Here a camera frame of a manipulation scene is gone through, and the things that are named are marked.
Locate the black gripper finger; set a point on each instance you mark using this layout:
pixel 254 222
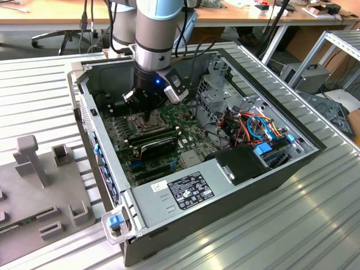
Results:
pixel 128 97
pixel 150 116

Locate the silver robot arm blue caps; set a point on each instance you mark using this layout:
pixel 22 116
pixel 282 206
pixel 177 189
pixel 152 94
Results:
pixel 153 33

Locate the CPU socket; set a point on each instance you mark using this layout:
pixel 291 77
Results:
pixel 134 120

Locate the black RAM slot bank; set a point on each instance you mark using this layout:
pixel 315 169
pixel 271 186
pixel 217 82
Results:
pixel 118 109
pixel 152 134

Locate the black graphics card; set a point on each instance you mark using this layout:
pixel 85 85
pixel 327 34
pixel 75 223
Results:
pixel 157 147

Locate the green motherboard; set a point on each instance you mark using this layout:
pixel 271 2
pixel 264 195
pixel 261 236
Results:
pixel 185 132

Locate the black expansion slot bank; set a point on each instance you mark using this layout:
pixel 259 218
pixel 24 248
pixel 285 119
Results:
pixel 152 171

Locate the silver chipset heatsink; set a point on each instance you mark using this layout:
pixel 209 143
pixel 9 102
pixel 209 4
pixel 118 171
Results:
pixel 191 160

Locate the silver metal drive cage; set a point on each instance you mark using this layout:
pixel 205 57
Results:
pixel 227 94

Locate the grey power supply with label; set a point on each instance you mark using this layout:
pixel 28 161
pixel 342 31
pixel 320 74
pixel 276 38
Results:
pixel 157 205

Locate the office chair base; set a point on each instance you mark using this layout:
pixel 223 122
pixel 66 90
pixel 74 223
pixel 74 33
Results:
pixel 53 35

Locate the blue case latch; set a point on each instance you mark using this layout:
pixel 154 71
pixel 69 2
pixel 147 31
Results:
pixel 115 221

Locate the brown shoe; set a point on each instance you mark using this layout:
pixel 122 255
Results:
pixel 249 38

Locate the hard disk in blue carrier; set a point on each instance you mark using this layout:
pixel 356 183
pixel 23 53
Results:
pixel 263 149

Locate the open black PC case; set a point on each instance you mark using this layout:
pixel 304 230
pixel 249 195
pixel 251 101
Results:
pixel 225 213

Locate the white box red label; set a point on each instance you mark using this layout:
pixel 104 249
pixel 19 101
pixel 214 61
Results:
pixel 257 11

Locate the grey parts rack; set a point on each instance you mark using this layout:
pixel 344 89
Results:
pixel 28 191

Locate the black tripod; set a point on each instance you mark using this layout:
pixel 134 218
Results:
pixel 278 17

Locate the large brown cardboard box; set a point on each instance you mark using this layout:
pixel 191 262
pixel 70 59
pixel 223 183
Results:
pixel 302 39

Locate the green RAM stick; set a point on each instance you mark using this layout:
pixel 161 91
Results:
pixel 14 226

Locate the dark plastic case panel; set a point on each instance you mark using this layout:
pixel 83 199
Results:
pixel 332 112

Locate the brown cardboard tray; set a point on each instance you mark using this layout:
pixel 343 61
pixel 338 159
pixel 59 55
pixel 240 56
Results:
pixel 317 11

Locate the small brown cardboard box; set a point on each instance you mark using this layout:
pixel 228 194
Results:
pixel 355 121

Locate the silver camera on black bracket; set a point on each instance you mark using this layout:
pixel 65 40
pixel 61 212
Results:
pixel 175 94

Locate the wooden desk white frame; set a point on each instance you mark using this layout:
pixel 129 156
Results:
pixel 295 15
pixel 17 15

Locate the aluminium profile frame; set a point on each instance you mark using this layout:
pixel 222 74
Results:
pixel 346 42

